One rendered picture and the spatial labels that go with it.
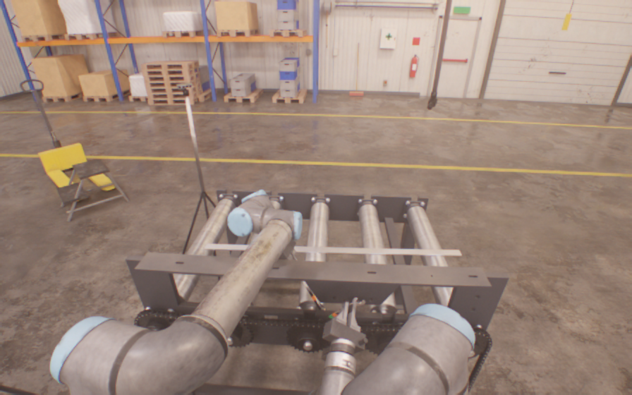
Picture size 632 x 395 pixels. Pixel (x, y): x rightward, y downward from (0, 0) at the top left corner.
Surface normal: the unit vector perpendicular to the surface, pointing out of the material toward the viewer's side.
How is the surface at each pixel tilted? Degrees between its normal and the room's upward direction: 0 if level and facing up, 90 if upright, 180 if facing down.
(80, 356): 36
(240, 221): 78
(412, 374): 21
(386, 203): 90
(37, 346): 0
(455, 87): 90
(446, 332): 16
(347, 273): 0
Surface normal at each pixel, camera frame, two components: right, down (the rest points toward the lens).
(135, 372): 0.13, -0.34
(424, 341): -0.04, -0.89
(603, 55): -0.06, 0.49
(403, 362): -0.32, -0.79
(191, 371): 0.68, -0.02
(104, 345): -0.06, -0.70
